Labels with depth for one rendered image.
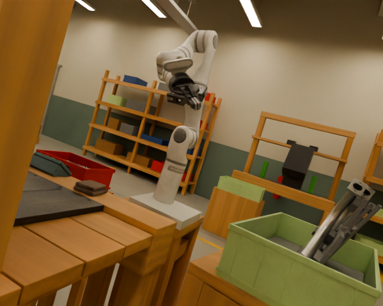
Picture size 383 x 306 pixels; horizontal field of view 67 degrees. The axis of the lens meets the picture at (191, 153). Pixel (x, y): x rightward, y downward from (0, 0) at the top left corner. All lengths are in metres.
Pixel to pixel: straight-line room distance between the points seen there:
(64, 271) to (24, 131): 0.29
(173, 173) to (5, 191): 0.83
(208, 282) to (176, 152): 0.51
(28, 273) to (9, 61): 0.36
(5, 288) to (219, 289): 0.62
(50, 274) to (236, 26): 6.81
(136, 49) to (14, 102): 7.81
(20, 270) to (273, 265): 0.64
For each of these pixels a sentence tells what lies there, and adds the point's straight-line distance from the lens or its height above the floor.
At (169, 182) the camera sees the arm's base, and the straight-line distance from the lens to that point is 1.21.
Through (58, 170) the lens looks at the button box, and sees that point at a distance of 1.19.
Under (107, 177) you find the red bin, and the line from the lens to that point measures 1.50.
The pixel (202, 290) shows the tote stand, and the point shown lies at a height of 0.73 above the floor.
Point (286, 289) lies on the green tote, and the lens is 0.93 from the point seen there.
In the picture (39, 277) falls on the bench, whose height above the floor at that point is 0.88.
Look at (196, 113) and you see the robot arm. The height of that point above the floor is 1.29.
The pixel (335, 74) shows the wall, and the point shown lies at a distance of 6.38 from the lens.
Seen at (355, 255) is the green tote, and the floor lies 0.90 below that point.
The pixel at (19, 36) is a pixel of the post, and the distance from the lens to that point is 0.42.
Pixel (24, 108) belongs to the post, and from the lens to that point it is 0.44.
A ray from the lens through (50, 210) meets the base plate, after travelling 0.84.
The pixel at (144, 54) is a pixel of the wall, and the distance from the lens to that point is 7.98.
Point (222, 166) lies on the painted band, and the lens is 6.40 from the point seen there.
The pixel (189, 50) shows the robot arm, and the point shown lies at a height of 1.50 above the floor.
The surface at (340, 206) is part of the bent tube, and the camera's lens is 1.03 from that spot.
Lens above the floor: 1.18
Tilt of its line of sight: 3 degrees down
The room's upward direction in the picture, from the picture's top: 17 degrees clockwise
